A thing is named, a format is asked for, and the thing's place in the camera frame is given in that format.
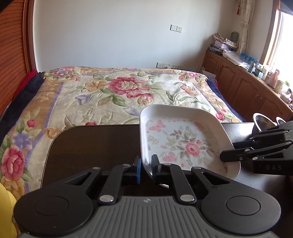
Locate white wall switch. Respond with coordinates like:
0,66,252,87
170,24,182,33

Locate dark blue blanket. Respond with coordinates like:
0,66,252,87
1,72,44,143

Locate pink bottle on counter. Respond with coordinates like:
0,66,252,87
267,69,280,89

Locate floral bed quilt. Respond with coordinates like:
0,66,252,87
1,66,243,201

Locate large steel bowl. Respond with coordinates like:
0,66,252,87
252,113,277,135

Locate red folded cloth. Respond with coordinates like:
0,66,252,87
12,69,38,100

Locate floral tray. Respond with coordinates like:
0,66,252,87
140,105,241,179

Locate patterned beige curtain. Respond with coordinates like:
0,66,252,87
237,0,255,54

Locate stack of books and boxes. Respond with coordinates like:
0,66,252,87
207,33,238,56

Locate white wall socket strip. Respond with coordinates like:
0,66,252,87
156,62,182,69

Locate wooden side cabinet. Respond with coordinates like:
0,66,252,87
201,51,292,122

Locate yellow plush toy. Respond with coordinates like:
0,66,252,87
0,184,17,237

